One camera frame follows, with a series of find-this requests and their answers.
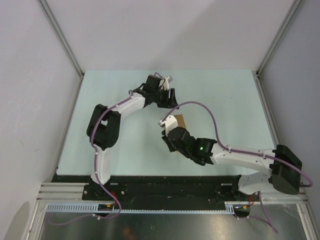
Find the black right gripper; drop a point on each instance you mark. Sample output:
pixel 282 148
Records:
pixel 164 137

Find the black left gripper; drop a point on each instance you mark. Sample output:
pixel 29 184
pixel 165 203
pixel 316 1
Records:
pixel 169 103

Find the brown cardboard express box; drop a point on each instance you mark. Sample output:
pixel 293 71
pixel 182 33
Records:
pixel 180 121

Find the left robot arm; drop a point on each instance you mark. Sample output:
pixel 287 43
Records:
pixel 104 126

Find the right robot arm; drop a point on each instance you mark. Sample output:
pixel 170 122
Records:
pixel 278 169

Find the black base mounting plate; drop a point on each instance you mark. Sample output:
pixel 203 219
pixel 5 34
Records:
pixel 162 193

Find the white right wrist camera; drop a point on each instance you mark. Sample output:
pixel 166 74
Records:
pixel 168 124

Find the right aluminium frame post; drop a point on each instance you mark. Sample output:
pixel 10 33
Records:
pixel 280 34

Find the aluminium frame post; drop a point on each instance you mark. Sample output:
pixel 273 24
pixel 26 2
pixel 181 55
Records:
pixel 280 34
pixel 53 22

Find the aluminium front rail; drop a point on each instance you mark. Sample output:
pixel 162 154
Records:
pixel 52 192

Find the left aluminium frame post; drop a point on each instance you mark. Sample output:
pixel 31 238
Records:
pixel 53 22

